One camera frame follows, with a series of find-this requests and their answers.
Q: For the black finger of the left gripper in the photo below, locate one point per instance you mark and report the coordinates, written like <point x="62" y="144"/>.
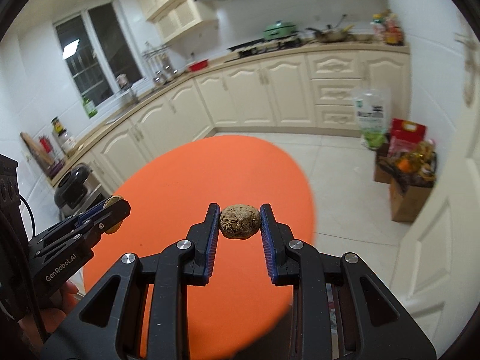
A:
<point x="105" y="217"/>

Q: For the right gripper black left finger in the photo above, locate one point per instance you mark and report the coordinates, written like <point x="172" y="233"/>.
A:
<point x="138" y="294"/>

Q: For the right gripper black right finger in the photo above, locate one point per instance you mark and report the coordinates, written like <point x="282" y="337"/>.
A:
<point x="340" y="294"/>

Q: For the potato slice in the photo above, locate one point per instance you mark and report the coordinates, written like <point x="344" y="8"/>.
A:
<point x="113" y="220"/>

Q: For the brown walnut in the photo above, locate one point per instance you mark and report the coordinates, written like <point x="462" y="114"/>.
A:
<point x="239" y="222"/>

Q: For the kitchen faucet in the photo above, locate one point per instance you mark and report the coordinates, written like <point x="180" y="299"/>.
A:
<point x="128" y="92"/>

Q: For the kitchen window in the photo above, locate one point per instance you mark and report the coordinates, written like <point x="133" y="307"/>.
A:
<point x="96" y="52"/>

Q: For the cream lower kitchen cabinets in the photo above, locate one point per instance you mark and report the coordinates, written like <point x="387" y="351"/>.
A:
<point x="305" y="92"/>

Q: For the person's left hand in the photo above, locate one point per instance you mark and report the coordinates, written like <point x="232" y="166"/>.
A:
<point x="51" y="317"/>

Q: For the black rice cooker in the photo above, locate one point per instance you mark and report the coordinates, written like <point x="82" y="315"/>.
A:
<point x="74" y="188"/>

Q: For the wooden cutting board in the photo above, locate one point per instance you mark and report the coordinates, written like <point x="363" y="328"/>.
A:
<point x="43" y="159"/>

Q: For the glass jar with lid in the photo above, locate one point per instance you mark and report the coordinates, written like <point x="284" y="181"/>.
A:
<point x="67" y="142"/>

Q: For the white door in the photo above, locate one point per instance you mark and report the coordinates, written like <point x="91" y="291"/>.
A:
<point x="436" y="275"/>

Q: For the green bottle on windowsill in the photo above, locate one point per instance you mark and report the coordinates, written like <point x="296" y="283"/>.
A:
<point x="90" y="108"/>

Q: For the cardboard box with groceries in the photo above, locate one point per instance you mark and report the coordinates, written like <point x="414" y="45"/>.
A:
<point x="411" y="177"/>

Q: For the hanging utensil rack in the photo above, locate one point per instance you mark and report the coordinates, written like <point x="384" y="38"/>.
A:
<point x="158" y="59"/>

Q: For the red basin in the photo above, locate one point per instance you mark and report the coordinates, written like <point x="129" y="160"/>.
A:
<point x="198" y="65"/>

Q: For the red gift box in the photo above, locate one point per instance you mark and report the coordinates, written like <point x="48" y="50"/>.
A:
<point x="405" y="135"/>

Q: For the white green rice bag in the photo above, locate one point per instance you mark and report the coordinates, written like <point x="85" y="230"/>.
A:
<point x="372" y="107"/>

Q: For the gas stove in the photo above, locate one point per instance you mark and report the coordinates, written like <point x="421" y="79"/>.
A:
<point x="260" y="46"/>

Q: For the green pot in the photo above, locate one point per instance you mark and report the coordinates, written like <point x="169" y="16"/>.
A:
<point x="281" y="29"/>

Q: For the wok pan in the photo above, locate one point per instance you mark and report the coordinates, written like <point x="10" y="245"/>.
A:
<point x="332" y="34"/>

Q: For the condiment bottles on counter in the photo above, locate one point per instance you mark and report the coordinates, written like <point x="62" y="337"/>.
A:
<point x="386" y="28"/>

